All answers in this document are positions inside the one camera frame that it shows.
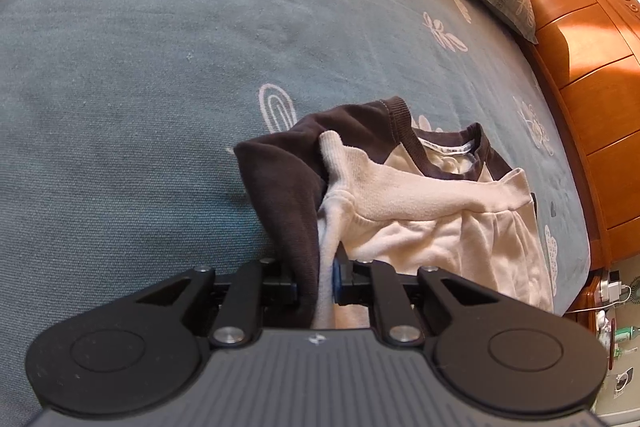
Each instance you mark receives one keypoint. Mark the cream and black printed sweatshirt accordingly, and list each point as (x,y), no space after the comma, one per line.
(425,207)

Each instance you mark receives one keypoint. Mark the wooden nightstand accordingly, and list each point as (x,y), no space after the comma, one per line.
(587,307)

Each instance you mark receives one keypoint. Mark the wooden headboard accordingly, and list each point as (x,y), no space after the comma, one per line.
(600,107)

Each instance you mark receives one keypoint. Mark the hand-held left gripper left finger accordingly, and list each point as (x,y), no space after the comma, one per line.
(245,292)

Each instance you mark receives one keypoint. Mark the white charger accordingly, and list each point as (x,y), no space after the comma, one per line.
(611,289)

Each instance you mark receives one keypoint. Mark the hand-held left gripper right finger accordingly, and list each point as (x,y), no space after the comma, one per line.
(339,279)

